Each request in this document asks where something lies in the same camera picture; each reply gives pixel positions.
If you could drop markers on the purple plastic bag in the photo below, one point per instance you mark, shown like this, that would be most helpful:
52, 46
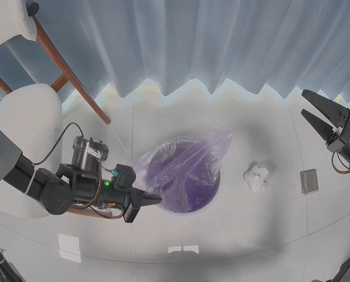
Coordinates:
186, 169

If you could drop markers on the white trash bin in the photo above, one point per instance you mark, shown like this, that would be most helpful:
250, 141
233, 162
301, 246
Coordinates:
218, 188

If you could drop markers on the white paper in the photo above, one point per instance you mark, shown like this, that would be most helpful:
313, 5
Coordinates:
255, 178

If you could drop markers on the wooden chair with white cushions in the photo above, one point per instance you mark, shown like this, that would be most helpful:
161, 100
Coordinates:
31, 113

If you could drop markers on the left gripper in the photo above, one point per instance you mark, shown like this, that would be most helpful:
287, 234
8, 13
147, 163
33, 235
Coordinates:
116, 198

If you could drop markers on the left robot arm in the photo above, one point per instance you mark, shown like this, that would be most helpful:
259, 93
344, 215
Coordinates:
54, 195

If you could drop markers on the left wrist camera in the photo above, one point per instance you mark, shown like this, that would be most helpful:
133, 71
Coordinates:
123, 176

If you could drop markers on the pale blue curtain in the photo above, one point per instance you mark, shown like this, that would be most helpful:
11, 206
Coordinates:
192, 40

